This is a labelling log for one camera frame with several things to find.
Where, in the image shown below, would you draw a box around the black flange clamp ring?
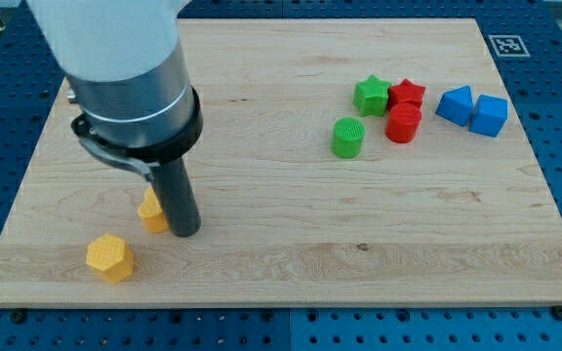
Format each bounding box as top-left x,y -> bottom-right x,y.
70,88 -> 203,182

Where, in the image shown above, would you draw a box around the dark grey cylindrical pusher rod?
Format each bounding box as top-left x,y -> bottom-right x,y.
151,158 -> 201,237

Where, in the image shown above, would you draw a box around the yellow heart block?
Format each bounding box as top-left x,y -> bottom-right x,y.
138,186 -> 169,234

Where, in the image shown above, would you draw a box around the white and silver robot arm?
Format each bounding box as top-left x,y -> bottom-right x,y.
27,0 -> 203,237

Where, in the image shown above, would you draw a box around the yellow hexagon block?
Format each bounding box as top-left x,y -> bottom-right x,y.
86,234 -> 135,284

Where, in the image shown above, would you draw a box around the wooden board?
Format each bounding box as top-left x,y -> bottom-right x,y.
0,19 -> 562,309

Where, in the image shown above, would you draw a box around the green cylinder block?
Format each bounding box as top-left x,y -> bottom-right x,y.
331,117 -> 365,159

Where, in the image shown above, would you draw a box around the green star block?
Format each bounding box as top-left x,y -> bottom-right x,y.
352,75 -> 391,117

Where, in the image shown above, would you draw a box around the red cylinder block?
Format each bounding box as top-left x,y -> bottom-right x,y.
384,102 -> 422,143

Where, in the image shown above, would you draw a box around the red star block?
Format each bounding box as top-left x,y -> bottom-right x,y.
386,79 -> 426,110

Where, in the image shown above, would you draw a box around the blue triangular block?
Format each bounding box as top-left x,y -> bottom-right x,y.
436,86 -> 474,127

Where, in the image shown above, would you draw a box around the blue cube block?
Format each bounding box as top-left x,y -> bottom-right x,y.
468,95 -> 508,137

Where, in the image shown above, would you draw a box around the white fiducial marker tag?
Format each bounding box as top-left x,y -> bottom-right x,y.
488,34 -> 530,58

